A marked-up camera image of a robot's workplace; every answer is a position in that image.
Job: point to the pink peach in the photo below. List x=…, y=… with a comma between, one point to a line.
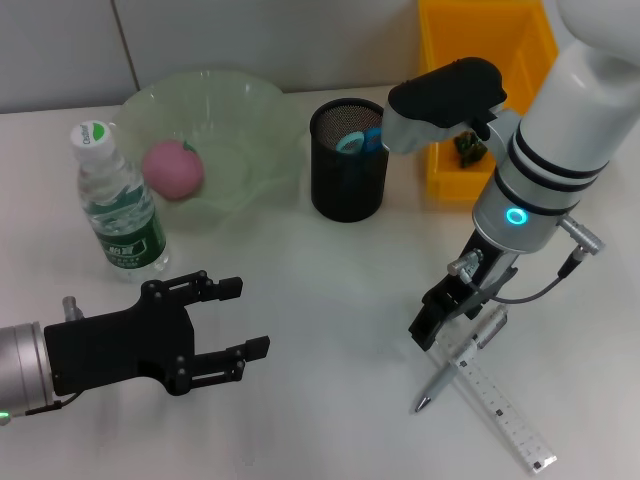
x=172, y=170

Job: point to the clear plastic ruler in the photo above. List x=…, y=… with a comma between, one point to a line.
x=505, y=415

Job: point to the green plastic wrapper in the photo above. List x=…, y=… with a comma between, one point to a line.
x=470, y=150

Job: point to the clear water bottle green label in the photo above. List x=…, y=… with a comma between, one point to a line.
x=130, y=240

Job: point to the silver ballpoint pen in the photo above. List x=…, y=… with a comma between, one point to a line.
x=440, y=382

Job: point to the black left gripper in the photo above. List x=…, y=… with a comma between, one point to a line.
x=120, y=345

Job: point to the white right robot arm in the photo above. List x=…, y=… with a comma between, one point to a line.
x=560, y=125

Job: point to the yellow plastic storage bin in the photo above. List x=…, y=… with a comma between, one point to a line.
x=435, y=50

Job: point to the black mesh pen cup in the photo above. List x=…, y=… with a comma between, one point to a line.
x=350, y=190

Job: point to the pale green glass fruit bowl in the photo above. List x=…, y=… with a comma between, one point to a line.
x=240, y=115

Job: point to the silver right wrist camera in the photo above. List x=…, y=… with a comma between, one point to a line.
x=440, y=95

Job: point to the blue scissors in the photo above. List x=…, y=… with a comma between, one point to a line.
x=350, y=142

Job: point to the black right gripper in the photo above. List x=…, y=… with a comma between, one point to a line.
x=492, y=270

